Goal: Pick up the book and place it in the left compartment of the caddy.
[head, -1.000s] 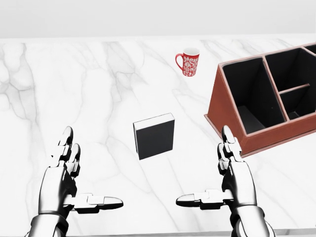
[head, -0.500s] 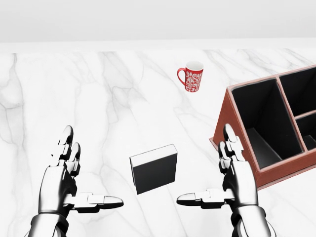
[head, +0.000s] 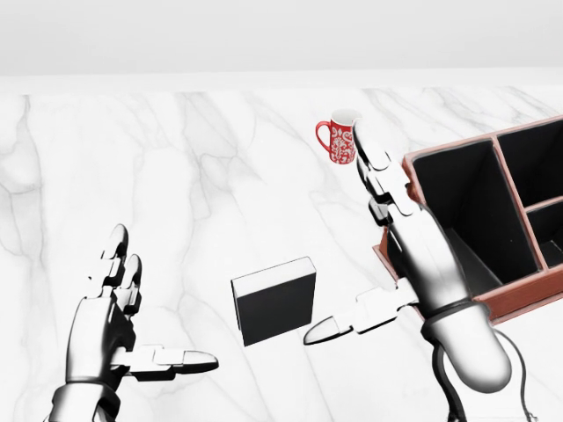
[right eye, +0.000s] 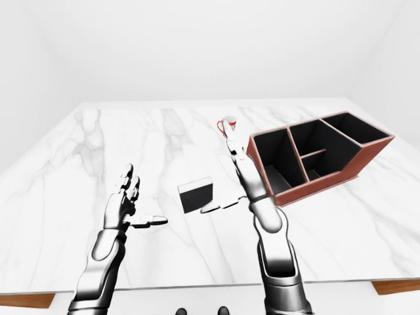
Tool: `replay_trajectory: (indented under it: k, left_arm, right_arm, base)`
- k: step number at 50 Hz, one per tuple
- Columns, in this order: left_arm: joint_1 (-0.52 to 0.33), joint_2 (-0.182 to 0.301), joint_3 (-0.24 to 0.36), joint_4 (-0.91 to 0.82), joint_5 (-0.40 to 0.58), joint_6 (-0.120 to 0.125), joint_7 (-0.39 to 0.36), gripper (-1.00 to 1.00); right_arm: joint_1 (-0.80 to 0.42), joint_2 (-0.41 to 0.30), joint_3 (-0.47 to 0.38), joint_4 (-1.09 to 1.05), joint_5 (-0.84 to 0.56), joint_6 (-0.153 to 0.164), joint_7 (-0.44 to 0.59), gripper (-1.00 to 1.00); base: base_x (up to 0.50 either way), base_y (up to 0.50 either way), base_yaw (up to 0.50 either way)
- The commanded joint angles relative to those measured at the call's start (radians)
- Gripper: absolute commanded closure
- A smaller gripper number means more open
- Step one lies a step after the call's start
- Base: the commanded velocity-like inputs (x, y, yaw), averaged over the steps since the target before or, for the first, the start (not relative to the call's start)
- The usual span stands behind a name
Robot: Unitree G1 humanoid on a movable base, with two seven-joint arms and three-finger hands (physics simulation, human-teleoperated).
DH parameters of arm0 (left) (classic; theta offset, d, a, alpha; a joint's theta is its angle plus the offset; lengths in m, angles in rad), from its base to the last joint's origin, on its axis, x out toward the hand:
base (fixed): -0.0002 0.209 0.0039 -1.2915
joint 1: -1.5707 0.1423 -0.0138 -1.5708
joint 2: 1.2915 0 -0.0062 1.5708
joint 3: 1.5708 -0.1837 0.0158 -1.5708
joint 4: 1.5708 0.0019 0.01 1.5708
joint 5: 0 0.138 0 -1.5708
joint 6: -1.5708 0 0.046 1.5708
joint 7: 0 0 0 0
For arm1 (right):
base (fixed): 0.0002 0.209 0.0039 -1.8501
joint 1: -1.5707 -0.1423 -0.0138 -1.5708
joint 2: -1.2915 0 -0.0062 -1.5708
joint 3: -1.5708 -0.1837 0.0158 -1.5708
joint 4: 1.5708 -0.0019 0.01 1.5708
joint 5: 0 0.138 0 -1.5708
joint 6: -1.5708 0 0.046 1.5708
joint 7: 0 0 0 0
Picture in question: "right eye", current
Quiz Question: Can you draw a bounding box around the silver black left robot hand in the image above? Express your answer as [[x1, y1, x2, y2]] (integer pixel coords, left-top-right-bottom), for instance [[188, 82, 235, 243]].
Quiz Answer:
[[102, 163, 169, 232]]

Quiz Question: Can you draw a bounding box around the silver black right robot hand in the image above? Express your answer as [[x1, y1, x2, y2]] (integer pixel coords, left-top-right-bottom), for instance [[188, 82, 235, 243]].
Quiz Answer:
[[199, 119, 268, 214]]

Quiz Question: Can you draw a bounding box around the black book with white pages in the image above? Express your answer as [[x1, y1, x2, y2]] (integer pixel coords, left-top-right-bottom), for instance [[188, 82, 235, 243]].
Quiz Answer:
[[177, 177, 214, 215]]

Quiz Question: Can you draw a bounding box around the red-brown desk caddy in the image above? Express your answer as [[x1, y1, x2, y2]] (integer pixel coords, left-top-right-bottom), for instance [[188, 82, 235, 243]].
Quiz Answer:
[[246, 110, 395, 208]]

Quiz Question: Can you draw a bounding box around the white mug with red handle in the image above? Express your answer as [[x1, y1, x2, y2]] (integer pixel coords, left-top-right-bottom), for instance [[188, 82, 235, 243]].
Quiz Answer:
[[216, 115, 238, 139]]

